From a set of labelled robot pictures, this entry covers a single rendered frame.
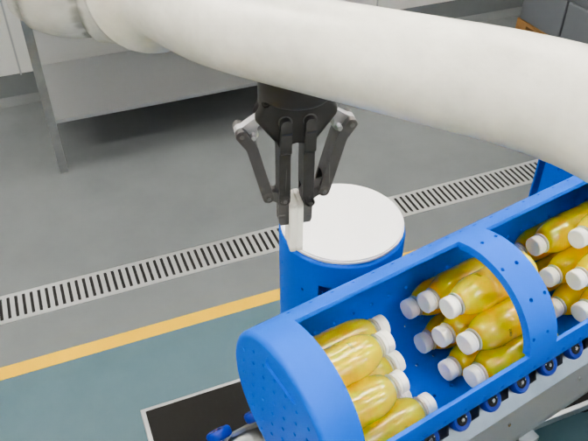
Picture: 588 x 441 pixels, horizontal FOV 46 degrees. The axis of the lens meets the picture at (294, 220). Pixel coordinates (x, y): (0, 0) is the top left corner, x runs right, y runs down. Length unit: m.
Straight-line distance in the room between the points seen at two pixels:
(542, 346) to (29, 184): 2.85
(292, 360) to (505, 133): 0.69
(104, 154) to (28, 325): 1.19
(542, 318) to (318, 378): 0.42
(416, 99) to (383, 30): 0.04
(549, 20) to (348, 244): 3.48
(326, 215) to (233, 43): 1.16
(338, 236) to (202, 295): 1.41
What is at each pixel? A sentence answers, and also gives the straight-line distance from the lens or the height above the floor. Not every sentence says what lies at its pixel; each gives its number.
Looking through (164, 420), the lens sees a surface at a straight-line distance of 2.29.
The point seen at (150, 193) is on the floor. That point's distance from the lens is 3.40.
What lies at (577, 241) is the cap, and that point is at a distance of 1.43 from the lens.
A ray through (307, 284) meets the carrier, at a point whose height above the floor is 0.95.
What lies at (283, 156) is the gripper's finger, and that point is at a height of 1.61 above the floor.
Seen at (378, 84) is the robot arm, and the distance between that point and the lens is 0.38.
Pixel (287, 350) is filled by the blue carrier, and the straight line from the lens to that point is 1.01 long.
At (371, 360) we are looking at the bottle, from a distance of 1.10.
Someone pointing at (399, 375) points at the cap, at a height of 1.12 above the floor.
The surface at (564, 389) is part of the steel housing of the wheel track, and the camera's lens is 1.52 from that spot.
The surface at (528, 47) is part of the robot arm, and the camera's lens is 0.37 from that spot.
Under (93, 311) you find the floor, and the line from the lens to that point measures 2.87.
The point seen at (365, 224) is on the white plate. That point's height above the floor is 1.04.
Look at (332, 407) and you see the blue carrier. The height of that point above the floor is 1.20.
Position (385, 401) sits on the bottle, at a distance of 1.11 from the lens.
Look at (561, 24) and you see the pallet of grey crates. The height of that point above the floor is 0.25.
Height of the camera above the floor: 2.01
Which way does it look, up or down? 39 degrees down
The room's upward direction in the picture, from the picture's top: straight up
